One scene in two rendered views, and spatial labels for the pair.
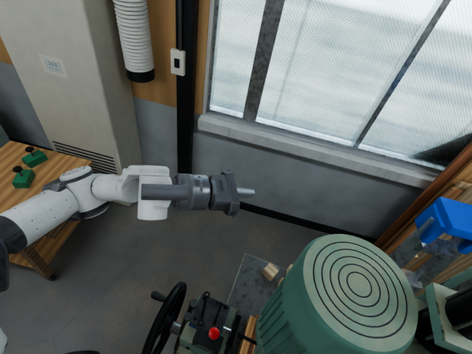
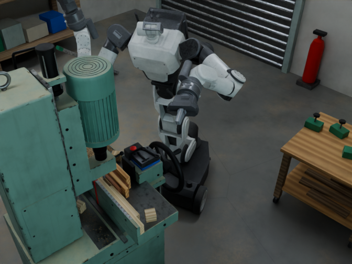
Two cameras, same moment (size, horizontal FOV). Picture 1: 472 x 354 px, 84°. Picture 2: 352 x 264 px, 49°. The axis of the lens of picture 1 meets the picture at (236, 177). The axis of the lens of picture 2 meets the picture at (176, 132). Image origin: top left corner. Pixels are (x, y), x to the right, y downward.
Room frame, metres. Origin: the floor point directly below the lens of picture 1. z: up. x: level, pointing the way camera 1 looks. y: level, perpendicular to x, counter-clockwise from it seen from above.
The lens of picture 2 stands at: (1.19, -0.92, 2.17)
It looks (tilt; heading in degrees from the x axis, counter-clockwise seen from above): 39 degrees down; 130
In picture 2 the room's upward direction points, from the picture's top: 1 degrees clockwise
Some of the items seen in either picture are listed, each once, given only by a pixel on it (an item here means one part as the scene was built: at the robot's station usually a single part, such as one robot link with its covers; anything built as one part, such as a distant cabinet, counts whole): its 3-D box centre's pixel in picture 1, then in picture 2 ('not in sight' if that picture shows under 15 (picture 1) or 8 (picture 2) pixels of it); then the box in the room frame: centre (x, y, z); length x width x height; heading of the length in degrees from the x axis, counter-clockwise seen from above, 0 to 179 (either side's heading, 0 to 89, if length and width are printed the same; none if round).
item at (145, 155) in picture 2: (208, 322); (141, 154); (0.23, -0.02, 0.99); 0.13 x 0.11 x 0.06; 170
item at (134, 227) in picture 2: not in sight; (99, 187); (0.19, -0.25, 0.93); 0.60 x 0.02 x 0.06; 170
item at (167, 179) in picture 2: not in sight; (177, 159); (-0.18, 0.74, 0.19); 0.64 x 0.52 x 0.33; 110
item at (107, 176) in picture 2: not in sight; (108, 179); (0.18, -0.18, 0.92); 0.20 x 0.02 x 0.05; 170
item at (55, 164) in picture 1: (27, 206); (337, 172); (0.83, 1.25, 0.32); 0.66 x 0.57 x 0.64; 178
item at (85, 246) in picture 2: not in sight; (85, 219); (0.16, -0.33, 0.76); 0.57 x 0.45 x 0.09; 80
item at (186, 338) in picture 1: (208, 326); (142, 166); (0.23, -0.02, 0.91); 0.15 x 0.14 x 0.09; 170
